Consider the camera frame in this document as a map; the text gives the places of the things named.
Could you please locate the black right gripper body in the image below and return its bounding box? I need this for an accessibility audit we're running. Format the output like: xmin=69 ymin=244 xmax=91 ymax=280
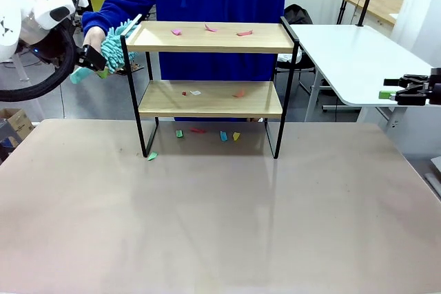
xmin=427 ymin=67 xmax=441 ymax=106

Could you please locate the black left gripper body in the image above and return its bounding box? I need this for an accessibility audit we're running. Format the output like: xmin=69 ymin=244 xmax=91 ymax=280
xmin=77 ymin=44 xmax=107 ymax=71

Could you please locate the teal microfiber duster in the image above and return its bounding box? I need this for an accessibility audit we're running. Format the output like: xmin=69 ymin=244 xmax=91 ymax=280
xmin=70 ymin=18 xmax=139 ymax=85

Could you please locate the person's right forearm blue sleeve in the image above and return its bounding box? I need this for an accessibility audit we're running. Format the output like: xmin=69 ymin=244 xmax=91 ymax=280
xmin=81 ymin=0 xmax=139 ymax=39

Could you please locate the two-tier wood and black shelf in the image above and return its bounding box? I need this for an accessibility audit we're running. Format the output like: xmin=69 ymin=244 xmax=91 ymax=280
xmin=119 ymin=14 xmax=300 ymax=160

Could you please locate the person's right hand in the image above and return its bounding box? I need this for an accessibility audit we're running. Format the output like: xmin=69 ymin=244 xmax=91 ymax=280
xmin=84 ymin=27 xmax=107 ymax=54

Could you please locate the white side table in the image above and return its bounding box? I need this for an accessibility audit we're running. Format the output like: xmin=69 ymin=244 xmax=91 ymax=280
xmin=287 ymin=24 xmax=441 ymax=133

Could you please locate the wooden desk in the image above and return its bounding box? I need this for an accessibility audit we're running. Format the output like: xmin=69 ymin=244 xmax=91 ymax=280
xmin=343 ymin=0 xmax=404 ymax=26

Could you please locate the cardboard box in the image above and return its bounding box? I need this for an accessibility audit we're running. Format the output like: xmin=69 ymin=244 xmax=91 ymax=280
xmin=0 ymin=107 xmax=35 ymax=147

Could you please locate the black office chair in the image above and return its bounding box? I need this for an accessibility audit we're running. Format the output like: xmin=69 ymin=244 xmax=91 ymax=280
xmin=275 ymin=3 xmax=340 ymax=113

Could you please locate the grey metal rail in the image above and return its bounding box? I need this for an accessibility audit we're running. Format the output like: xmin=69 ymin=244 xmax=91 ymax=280
xmin=423 ymin=171 xmax=441 ymax=202

